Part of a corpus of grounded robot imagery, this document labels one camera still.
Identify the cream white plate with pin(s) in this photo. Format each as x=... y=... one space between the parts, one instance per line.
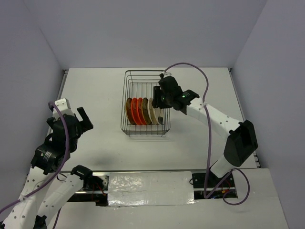
x=151 y=112

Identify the aluminium table rail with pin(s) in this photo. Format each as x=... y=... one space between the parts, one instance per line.
x=62 y=84
x=252 y=162

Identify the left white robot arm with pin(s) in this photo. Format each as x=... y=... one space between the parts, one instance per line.
x=33 y=210

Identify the silver foil tape panel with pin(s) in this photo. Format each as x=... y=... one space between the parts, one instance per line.
x=150 y=189

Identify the left aluminium table rail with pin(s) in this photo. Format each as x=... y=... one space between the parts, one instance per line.
x=62 y=84

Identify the cream plate with black mark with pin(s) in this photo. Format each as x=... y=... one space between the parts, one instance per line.
x=159 y=115

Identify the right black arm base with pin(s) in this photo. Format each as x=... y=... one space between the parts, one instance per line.
x=198 y=179

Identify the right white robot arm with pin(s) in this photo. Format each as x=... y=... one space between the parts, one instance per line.
x=240 y=137

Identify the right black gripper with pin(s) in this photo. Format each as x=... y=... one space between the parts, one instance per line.
x=157 y=102

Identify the brown patterned plate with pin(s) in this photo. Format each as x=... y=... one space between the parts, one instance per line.
x=145 y=111
x=128 y=110

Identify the orange plastic plate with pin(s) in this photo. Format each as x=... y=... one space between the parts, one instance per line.
x=135 y=111

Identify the right aluminium table rail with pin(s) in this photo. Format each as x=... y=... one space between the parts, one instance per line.
x=252 y=162

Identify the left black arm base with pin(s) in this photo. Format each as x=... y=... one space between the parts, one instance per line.
x=94 y=188

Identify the wire dish rack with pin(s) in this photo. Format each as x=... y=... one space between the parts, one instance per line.
x=139 y=84

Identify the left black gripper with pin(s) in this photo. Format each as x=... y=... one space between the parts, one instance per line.
x=86 y=123

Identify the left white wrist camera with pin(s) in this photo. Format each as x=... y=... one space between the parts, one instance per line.
x=64 y=106

